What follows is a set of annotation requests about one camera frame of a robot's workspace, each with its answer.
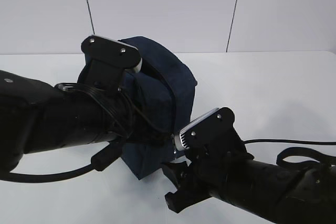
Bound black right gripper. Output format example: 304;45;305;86
162;153;236;212

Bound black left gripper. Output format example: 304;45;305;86
122;95;171;145

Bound silver zipper pull ring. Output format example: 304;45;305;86
170;133;178;155

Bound dark navy fabric lunch bag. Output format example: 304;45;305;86
78;36;197;182

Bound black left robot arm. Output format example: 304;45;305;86
1;71;170;172

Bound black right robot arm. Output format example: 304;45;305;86
162;147;335;223

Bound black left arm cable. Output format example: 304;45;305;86
0;82;169;184

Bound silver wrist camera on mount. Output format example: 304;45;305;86
173;107;247;161

